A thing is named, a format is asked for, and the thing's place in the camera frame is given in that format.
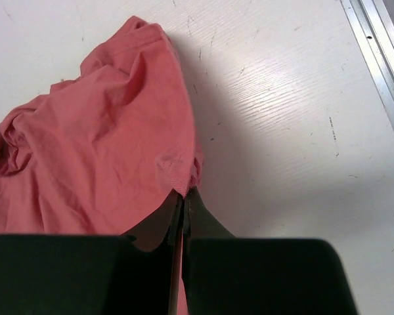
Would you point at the aluminium table edge rail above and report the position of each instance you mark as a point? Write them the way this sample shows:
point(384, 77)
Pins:
point(373, 29)

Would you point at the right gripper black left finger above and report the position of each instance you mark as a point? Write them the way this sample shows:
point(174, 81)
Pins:
point(133, 273)

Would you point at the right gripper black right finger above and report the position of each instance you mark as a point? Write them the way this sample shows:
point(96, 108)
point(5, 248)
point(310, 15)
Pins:
point(224, 274)

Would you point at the pink t shirt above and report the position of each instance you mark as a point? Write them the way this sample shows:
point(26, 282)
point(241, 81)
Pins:
point(99, 153)

